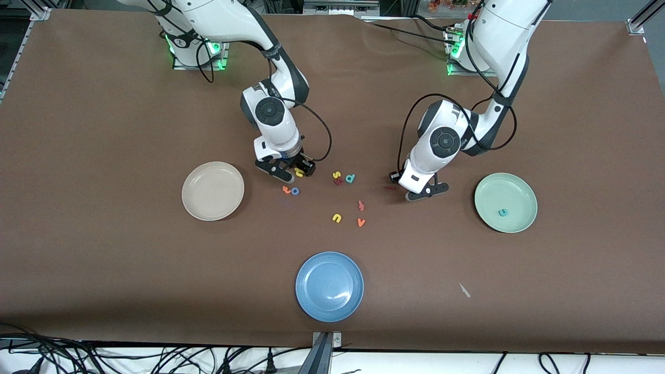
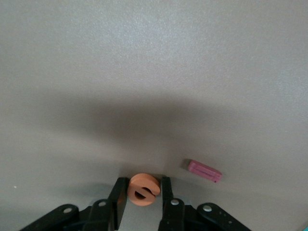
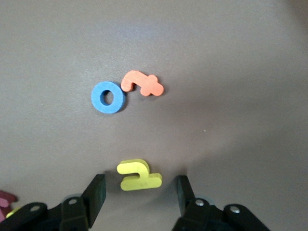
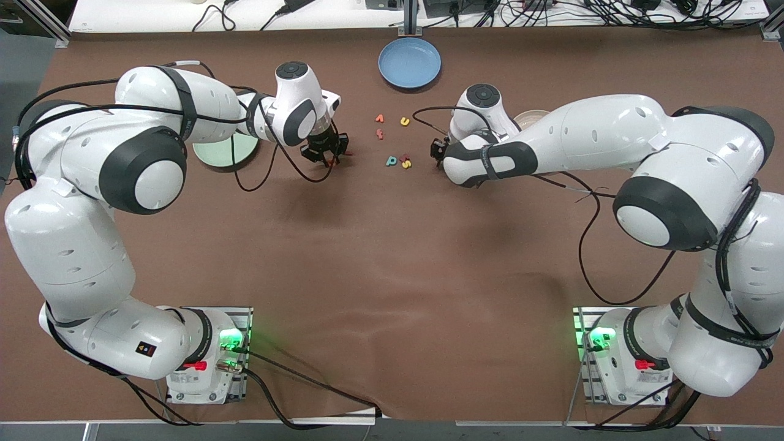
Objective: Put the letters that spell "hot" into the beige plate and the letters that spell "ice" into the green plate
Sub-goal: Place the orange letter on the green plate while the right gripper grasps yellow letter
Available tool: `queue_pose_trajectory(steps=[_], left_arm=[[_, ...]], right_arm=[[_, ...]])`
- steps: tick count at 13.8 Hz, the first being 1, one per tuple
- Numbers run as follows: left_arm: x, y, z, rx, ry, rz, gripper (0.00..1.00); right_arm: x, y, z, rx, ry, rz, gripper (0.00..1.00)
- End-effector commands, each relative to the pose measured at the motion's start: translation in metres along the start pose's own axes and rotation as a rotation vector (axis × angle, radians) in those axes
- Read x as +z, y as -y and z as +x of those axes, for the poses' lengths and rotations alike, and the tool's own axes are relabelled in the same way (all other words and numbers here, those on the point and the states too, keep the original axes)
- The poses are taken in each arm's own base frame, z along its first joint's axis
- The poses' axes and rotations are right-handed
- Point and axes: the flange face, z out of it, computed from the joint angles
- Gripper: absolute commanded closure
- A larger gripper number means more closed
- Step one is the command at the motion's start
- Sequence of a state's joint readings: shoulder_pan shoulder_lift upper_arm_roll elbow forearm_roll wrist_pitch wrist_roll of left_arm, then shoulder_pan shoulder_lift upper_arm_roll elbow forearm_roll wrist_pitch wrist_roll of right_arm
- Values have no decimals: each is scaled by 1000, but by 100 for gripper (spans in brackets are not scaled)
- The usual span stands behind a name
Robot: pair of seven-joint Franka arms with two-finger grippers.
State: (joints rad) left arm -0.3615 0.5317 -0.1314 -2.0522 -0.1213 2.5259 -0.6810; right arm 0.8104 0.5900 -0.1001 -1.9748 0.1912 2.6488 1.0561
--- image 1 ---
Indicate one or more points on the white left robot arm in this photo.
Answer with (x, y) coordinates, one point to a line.
(509, 36)

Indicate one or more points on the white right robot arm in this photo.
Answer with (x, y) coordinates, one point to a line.
(218, 21)

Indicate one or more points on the beige round plate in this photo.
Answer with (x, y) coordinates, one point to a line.
(213, 191)

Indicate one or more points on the blue round plate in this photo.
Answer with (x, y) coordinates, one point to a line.
(329, 286)

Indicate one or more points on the green round plate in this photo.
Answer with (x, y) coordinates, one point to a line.
(519, 197)

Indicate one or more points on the small white tape scrap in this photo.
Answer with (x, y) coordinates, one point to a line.
(464, 290)

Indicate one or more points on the grey metal box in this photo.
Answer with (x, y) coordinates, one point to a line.
(337, 8)

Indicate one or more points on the orange object cluster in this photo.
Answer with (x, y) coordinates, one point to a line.
(447, 4)

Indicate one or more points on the brown table cover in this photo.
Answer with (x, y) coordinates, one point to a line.
(104, 259)

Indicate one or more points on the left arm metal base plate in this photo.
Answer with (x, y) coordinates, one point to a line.
(460, 72)

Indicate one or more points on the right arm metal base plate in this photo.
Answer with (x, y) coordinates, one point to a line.
(224, 57)

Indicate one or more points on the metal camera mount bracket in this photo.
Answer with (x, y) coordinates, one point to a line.
(324, 345)

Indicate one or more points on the aluminium frame profile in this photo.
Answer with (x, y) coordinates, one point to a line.
(635, 25)
(39, 13)

